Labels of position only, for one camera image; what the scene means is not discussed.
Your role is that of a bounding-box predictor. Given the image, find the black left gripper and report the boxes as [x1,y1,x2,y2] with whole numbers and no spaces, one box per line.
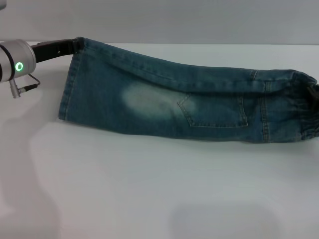
[30,37,84,64]

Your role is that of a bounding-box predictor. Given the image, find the black wrist cable with plug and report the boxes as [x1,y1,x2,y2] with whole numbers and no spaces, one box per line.
[9,73,41,99]

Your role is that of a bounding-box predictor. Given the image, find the blue denim shorts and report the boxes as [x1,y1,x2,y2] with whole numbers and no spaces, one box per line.
[57,36,319,145]

